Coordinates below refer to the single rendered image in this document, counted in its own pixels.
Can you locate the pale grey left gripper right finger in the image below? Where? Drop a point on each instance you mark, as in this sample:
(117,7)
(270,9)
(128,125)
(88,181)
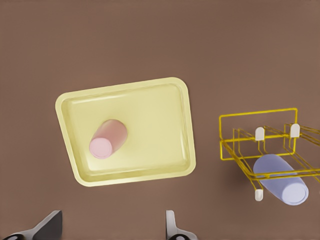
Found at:
(171,223)

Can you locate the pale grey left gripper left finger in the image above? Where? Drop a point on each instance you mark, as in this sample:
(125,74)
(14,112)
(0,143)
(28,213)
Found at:
(47,225)

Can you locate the pale yellow rectangular tray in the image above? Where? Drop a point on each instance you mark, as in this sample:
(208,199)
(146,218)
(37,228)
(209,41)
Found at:
(140,130)

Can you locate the pink cup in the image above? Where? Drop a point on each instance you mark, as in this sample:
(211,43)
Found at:
(107,140)

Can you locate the lavender cup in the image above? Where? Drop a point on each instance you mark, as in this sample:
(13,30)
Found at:
(282,178)

